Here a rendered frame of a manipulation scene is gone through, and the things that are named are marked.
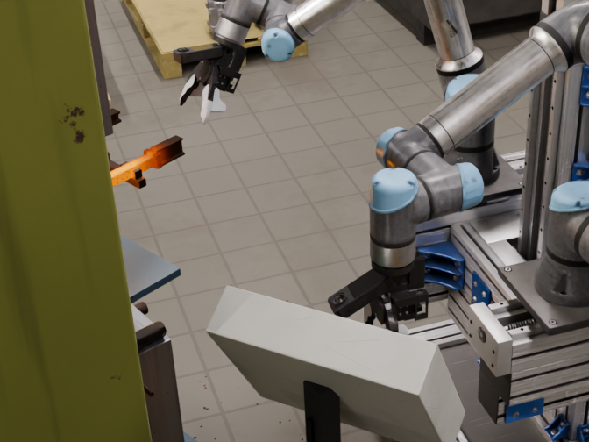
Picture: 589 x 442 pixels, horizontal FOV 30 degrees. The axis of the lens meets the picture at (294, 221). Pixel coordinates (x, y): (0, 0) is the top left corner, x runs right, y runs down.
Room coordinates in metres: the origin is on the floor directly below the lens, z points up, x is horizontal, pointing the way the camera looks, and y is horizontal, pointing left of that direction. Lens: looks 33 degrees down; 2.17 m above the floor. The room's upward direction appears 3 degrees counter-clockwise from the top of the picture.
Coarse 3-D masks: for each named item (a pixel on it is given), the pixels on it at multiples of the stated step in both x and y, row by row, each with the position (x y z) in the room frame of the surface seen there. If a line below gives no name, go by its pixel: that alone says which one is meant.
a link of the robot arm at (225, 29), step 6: (222, 18) 2.43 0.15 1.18; (222, 24) 2.42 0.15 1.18; (228, 24) 2.41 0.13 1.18; (234, 24) 2.41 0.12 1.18; (216, 30) 2.42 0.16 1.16; (222, 30) 2.41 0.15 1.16; (228, 30) 2.41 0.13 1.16; (234, 30) 2.41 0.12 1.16; (240, 30) 2.41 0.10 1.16; (246, 30) 2.42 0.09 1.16; (222, 36) 2.41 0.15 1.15; (228, 36) 2.40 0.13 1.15; (234, 36) 2.40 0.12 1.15; (240, 36) 2.41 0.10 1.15; (234, 42) 2.41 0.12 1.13; (240, 42) 2.41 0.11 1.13
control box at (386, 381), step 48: (240, 336) 1.26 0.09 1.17; (288, 336) 1.24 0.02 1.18; (336, 336) 1.23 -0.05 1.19; (384, 336) 1.21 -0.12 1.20; (288, 384) 1.30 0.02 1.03; (336, 384) 1.22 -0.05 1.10; (384, 384) 1.15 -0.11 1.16; (432, 384) 1.16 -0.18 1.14; (384, 432) 1.28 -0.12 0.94; (432, 432) 1.19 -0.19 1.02
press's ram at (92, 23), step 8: (88, 0) 1.53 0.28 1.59; (88, 8) 1.53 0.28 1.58; (88, 16) 1.53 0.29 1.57; (88, 24) 1.52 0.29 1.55; (96, 24) 1.53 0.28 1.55; (96, 32) 1.53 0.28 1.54; (96, 40) 1.53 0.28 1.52; (96, 48) 1.53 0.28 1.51; (96, 56) 1.53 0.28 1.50; (96, 64) 1.53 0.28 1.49; (96, 72) 1.53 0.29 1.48; (96, 80) 1.52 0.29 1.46; (104, 80) 1.53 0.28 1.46; (104, 88) 1.53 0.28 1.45; (104, 96) 1.53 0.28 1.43; (104, 104) 1.53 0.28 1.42; (104, 112) 1.53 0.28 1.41; (104, 120) 1.53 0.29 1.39; (104, 128) 1.52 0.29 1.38; (112, 128) 1.53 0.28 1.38
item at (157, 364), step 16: (144, 320) 1.64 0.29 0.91; (144, 352) 1.55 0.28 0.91; (160, 352) 1.57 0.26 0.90; (144, 368) 1.54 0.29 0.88; (160, 368) 1.56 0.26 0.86; (160, 384) 1.56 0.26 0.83; (176, 384) 1.58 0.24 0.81; (160, 400) 1.56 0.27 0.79; (176, 400) 1.58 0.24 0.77; (160, 416) 1.56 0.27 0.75; (176, 416) 1.57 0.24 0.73; (160, 432) 1.55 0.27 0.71; (176, 432) 1.57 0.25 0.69
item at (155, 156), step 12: (168, 144) 2.26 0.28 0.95; (180, 144) 2.28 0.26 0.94; (144, 156) 2.22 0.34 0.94; (156, 156) 2.21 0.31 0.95; (168, 156) 2.26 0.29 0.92; (180, 156) 2.27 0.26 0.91; (120, 168) 2.17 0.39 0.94; (132, 168) 2.17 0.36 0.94; (144, 168) 2.19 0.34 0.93; (120, 180) 2.15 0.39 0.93
